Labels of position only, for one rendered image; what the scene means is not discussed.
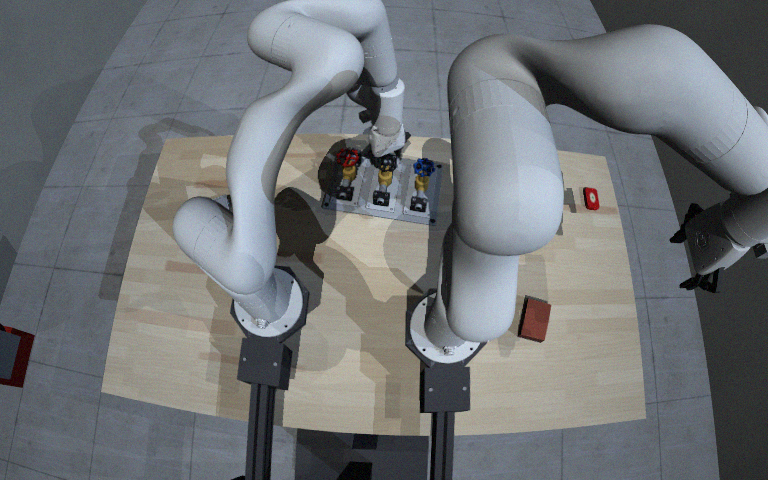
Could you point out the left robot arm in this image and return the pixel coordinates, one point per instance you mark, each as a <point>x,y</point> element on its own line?
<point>239,249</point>

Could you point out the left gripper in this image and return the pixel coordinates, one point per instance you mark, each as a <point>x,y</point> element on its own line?
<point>383,144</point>

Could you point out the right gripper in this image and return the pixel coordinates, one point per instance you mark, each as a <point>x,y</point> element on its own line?
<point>707,236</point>

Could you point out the reddish-brown rectangular block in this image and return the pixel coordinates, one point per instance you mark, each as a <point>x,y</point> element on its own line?
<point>534,321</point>

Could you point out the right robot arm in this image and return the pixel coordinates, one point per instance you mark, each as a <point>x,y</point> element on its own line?
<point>508,187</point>

